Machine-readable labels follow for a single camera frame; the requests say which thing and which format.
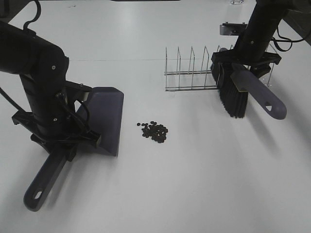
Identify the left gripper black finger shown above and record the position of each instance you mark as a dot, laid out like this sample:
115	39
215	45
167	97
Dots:
84	142
47	146

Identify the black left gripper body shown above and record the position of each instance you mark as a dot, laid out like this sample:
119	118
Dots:
55	133

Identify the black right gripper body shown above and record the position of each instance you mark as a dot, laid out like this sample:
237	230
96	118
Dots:
253	59

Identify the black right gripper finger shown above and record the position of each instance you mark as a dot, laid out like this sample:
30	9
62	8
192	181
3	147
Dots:
260	70
218	73

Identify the purple hand brush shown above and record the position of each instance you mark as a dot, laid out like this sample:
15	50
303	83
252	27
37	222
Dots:
240	83

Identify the purple dustpan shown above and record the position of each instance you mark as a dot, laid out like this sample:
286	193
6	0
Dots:
105	105

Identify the pile of coffee beans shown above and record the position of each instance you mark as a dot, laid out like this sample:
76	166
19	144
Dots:
154	131

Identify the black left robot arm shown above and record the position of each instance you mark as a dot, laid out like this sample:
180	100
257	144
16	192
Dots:
62	112

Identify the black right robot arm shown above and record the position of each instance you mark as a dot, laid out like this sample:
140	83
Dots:
250	47

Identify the clear glass at table edge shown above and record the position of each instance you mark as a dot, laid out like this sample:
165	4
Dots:
236	2

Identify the chrome wire dish rack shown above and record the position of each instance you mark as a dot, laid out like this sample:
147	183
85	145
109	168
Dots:
187	74

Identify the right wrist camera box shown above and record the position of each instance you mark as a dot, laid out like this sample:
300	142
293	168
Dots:
234	29

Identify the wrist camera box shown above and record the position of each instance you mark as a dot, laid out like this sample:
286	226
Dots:
77	91
234	29

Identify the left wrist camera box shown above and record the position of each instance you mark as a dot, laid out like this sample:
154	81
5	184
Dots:
77	91

